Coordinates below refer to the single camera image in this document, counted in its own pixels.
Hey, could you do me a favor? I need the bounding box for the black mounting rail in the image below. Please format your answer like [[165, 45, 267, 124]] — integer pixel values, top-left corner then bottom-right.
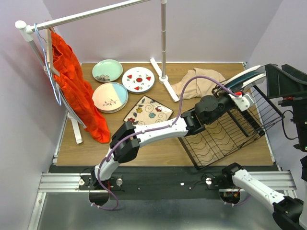
[[79, 166, 243, 200]]

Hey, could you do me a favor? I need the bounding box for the square leaf pattern plate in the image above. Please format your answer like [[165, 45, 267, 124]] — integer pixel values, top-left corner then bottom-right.
[[123, 96, 173, 126]]

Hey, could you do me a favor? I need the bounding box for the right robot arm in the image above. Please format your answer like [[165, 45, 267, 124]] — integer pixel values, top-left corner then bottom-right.
[[221, 64, 307, 230]]

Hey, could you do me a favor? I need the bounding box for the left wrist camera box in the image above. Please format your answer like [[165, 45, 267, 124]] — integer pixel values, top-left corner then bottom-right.
[[229, 92, 255, 112]]

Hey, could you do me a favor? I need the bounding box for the cream and teal plate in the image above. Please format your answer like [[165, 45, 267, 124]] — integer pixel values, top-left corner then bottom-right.
[[92, 82, 129, 113]]

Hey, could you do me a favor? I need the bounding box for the white blue rimmed plate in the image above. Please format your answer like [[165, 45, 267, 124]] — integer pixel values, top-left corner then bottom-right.
[[122, 67, 155, 92]]

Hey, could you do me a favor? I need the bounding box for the black wire dish rack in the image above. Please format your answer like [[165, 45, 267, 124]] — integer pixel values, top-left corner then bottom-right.
[[179, 86, 282, 170]]

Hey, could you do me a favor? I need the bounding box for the wooden clip hanger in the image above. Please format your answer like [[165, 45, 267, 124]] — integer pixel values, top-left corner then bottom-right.
[[44, 27, 59, 80]]

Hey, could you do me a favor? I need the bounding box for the orange garment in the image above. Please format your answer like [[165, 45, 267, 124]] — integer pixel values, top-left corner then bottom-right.
[[51, 32, 110, 143]]

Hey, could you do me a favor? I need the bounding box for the beige cloth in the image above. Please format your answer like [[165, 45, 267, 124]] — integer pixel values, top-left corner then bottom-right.
[[172, 68, 225, 100]]

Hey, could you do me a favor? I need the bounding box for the green round plate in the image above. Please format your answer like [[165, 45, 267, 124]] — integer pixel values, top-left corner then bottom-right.
[[92, 59, 123, 83]]

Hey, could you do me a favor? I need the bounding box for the teal round plate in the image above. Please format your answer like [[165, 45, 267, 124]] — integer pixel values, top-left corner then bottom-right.
[[224, 70, 261, 88]]

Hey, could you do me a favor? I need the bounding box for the blue wire hanger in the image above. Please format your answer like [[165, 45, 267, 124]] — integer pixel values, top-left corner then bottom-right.
[[34, 23, 62, 106]]

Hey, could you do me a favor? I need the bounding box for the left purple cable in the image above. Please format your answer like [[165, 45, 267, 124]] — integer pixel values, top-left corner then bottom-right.
[[90, 75, 242, 211]]

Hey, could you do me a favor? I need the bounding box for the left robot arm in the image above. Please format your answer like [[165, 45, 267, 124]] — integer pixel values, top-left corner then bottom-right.
[[85, 93, 251, 189]]

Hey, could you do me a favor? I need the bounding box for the white clothes rack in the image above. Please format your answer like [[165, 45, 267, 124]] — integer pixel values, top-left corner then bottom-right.
[[15, 0, 179, 144]]

